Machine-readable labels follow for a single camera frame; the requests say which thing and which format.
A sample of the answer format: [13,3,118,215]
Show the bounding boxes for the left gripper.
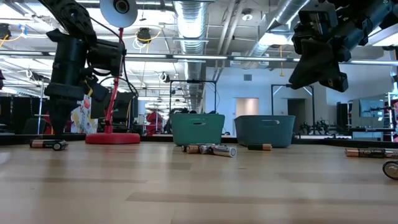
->
[44,29,94,135]

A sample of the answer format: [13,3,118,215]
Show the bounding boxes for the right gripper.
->
[289,14,379,93]

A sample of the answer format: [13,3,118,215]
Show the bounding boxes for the blue plastic bin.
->
[234,114,297,148]

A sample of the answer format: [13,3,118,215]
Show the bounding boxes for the green plastic bin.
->
[170,113,226,147]

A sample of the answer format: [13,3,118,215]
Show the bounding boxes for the floral patterned panel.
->
[70,94,100,135]

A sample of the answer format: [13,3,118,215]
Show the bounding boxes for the grey pole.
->
[37,80,45,135]

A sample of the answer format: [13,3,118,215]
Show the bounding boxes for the black partition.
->
[0,96,41,134]

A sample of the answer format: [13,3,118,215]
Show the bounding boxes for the black cabinet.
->
[336,101,349,131]

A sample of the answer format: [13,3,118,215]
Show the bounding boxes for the dark door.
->
[287,98,308,126]

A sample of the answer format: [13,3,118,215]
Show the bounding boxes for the background robot arms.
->
[298,119,335,135]

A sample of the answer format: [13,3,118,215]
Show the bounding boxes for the red desk lamp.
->
[85,0,141,145]

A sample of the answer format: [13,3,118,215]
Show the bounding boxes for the black monitor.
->
[90,91,139,126]

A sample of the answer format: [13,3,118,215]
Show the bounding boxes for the background table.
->
[348,126,397,141]

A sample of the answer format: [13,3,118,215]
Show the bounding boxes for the beige door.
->
[235,97,260,118]

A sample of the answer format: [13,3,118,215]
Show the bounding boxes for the red background object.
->
[145,111,170,135]

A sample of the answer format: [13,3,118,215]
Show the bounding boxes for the ceiling light bar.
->
[124,53,299,63]

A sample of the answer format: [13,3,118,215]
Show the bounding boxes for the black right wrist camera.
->
[297,9,340,43]

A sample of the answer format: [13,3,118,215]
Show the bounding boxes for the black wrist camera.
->
[86,39,127,78]
[297,9,340,43]

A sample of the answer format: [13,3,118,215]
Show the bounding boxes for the black aluminium table frame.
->
[0,133,398,149]

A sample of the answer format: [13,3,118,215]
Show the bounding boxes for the grey wall monitor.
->
[358,98,386,119]

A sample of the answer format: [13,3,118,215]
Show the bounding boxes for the black frame stand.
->
[271,83,315,126]
[169,79,218,115]

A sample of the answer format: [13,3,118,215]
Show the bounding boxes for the silver ventilation duct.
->
[241,0,312,69]
[173,0,208,114]

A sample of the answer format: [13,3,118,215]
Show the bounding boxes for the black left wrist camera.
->
[86,39,127,78]

